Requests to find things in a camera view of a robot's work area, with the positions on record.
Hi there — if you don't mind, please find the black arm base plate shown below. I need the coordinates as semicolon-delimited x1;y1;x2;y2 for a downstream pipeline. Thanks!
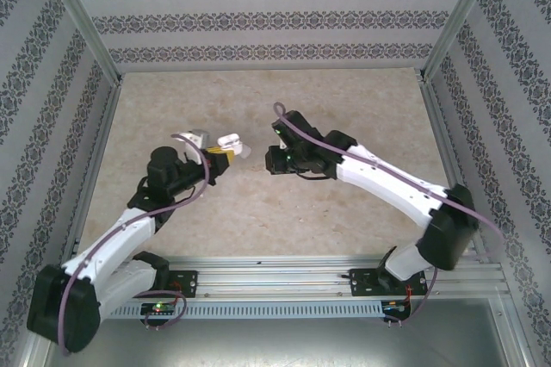
167;270;200;299
348;267;427;299

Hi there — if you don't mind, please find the grey sheet metal panel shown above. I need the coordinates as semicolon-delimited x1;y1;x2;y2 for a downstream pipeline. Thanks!
42;319;524;367

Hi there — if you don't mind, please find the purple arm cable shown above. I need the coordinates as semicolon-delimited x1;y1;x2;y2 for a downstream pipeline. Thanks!
273;101;507;329
55;133;212;356

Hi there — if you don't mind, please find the aluminium table side rail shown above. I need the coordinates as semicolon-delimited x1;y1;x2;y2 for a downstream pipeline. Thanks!
419;78;535;367
16;80;124;367

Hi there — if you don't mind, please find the small green circuit board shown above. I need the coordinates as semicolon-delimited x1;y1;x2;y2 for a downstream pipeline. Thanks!
381;299;411;313
140;302;178;316

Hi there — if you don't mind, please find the grey slotted cable duct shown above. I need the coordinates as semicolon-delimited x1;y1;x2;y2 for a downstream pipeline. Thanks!
105;300;410;320

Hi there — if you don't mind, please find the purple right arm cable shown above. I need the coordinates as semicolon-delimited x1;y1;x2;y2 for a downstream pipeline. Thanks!
273;101;507;329

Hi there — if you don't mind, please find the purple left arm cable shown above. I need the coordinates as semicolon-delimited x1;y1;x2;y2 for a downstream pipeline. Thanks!
55;133;212;356

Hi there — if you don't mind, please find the aluminium frame post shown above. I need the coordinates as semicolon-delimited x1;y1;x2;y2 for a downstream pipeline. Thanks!
419;0;505;82
34;0;126;84

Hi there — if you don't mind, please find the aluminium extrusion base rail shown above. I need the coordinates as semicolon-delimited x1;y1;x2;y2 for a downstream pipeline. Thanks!
107;254;505;302

